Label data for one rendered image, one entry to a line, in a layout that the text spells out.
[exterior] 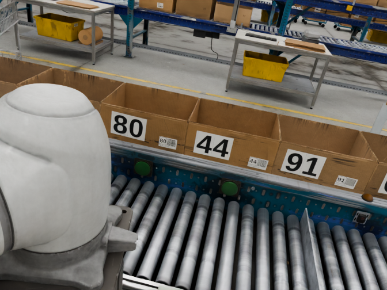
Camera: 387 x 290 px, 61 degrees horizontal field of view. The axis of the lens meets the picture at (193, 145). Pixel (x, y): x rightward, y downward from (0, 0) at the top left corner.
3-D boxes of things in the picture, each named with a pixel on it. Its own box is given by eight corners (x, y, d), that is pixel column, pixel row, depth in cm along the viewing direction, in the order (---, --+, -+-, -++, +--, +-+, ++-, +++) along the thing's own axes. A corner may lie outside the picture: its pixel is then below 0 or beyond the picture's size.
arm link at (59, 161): (129, 219, 56) (140, 100, 45) (22, 285, 43) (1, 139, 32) (72, 174, 64) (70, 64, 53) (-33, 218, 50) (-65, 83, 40)
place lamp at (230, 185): (219, 194, 144) (223, 181, 140) (220, 192, 145) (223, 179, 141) (235, 198, 143) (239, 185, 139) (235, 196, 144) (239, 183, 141)
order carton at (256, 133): (182, 155, 147) (187, 121, 139) (194, 127, 172) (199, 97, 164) (270, 175, 143) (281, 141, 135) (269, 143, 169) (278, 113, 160)
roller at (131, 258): (114, 282, 108) (114, 272, 105) (158, 189, 152) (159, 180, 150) (128, 286, 107) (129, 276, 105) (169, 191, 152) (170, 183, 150)
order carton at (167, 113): (99, 136, 151) (99, 102, 142) (123, 112, 176) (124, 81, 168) (183, 155, 147) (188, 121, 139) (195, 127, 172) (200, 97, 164)
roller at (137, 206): (95, 277, 108) (95, 267, 106) (144, 186, 153) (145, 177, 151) (109, 281, 108) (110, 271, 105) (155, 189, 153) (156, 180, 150)
